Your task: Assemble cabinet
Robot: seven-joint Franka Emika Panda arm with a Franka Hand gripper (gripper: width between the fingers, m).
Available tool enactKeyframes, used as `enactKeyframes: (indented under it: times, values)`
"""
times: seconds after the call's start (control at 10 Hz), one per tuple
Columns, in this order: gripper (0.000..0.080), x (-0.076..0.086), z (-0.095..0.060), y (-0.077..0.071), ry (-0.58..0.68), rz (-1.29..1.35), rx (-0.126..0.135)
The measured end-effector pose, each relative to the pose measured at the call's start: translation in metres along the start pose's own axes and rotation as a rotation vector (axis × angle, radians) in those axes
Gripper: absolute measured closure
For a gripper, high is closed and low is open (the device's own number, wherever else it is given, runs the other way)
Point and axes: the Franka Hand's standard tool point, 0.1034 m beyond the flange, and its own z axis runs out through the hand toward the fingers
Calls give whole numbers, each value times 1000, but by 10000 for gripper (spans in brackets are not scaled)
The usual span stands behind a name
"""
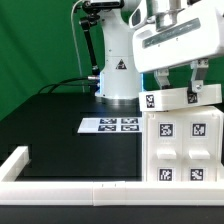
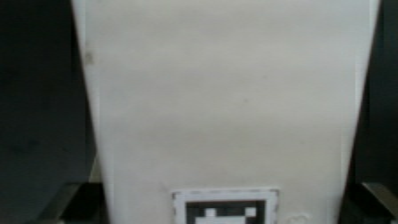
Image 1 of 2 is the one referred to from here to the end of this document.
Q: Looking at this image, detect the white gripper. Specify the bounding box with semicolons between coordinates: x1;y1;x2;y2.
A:
132;0;224;93

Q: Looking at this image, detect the white cabinet top block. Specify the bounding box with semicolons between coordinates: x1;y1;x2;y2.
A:
139;84;222;112

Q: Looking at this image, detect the white cabinet door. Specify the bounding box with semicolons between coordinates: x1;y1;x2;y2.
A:
146;114;182;182
182;115;219;182

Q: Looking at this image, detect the white cabinet body box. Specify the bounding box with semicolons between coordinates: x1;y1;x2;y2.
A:
142;106;224;182

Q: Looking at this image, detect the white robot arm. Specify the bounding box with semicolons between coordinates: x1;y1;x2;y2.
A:
82;0;224;100

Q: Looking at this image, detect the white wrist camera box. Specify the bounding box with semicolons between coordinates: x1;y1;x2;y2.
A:
129;0;155;30

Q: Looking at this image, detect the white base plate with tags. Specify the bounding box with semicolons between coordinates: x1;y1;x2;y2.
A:
78;117;142;134

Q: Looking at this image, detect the black cable bundle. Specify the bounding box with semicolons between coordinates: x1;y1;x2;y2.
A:
38;77;101;94

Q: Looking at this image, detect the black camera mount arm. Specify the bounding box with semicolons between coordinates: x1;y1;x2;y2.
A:
79;1;100;75

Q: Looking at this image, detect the grey thin cable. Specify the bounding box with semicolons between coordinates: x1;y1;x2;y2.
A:
70;0;86;94

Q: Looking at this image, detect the white U-shaped fence frame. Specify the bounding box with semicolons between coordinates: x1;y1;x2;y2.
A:
0;146;224;206

